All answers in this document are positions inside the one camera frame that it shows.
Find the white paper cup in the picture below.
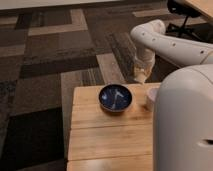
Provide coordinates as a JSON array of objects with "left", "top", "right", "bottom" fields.
[{"left": 146, "top": 88, "right": 158, "bottom": 112}]

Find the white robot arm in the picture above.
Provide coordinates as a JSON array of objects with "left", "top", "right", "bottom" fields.
[{"left": 130, "top": 19, "right": 213, "bottom": 171}]

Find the wooden desk corner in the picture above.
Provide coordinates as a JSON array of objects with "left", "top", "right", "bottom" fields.
[{"left": 185, "top": 0, "right": 213, "bottom": 22}]

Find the blue ceramic bowl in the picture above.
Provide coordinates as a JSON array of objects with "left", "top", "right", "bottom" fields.
[{"left": 98, "top": 84, "right": 133, "bottom": 112}]

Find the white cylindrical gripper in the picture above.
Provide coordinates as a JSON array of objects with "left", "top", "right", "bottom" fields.
[{"left": 134, "top": 46, "right": 155, "bottom": 74}]

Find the black office chair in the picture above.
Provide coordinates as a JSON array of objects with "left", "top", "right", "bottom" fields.
[{"left": 165, "top": 0, "right": 207, "bottom": 38}]

